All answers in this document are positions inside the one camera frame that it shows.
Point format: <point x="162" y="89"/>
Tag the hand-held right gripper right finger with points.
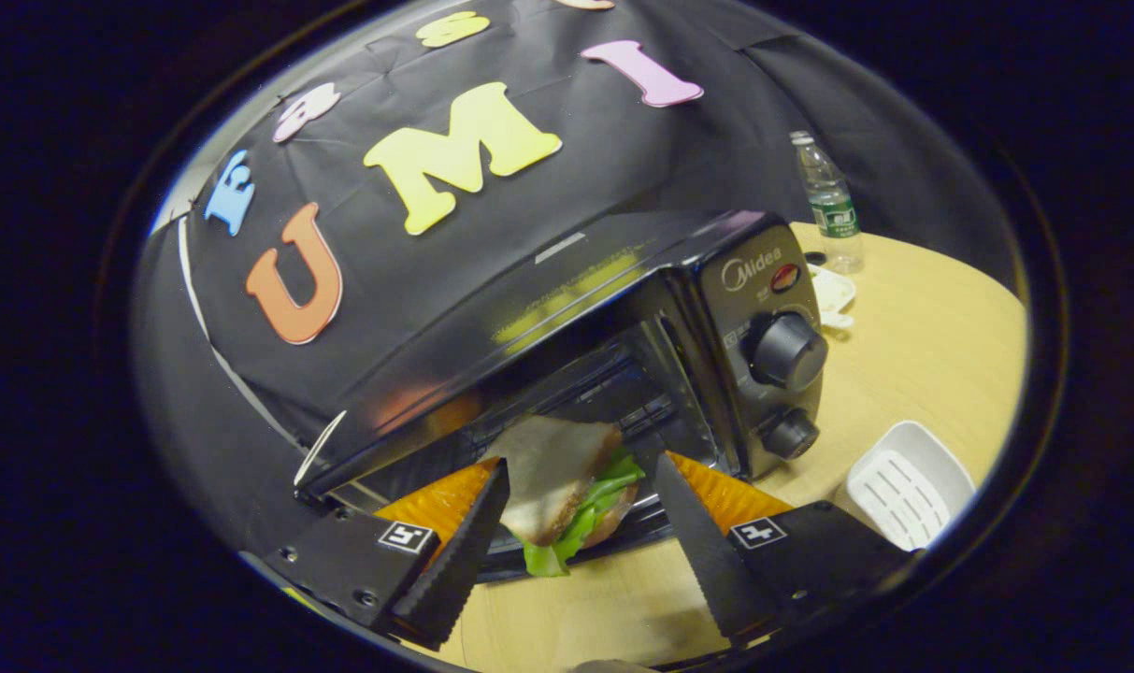
<point x="707" y="561"/>

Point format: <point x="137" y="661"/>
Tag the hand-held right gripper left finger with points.
<point x="459" y="561"/>

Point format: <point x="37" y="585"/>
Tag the sandwich with green lettuce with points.
<point x="548" y="467"/>

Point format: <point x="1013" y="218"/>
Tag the black electric oven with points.
<point x="763" y="280"/>

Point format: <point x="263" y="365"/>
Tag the white plastic tray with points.
<point x="903" y="486"/>

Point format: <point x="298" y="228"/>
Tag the white divided plate with grains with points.
<point x="833" y="292"/>

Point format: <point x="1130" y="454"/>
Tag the clear plastic water bottle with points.
<point x="833" y="215"/>

